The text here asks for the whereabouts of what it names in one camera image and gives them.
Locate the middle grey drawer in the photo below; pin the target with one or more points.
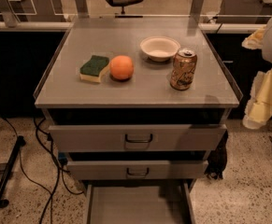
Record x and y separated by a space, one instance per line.
122 170

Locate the black stand leg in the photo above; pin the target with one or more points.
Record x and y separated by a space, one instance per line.
20 142

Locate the bottom grey drawer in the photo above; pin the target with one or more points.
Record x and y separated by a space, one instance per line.
151 202

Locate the white bowl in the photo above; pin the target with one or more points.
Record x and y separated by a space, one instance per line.
159 48

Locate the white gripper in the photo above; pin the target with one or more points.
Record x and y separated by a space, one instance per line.
259 108

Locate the orange fruit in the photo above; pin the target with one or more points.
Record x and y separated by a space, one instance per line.
121 67

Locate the grey drawer cabinet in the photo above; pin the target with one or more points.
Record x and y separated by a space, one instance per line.
147 98

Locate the grey drawer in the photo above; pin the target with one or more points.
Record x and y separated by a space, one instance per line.
122 170
151 202
118 138

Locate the orange soda can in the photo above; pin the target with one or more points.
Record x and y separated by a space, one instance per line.
184 64

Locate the top grey drawer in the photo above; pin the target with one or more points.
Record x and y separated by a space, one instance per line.
118 138

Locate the green yellow sponge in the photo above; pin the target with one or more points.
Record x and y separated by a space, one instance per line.
94 69

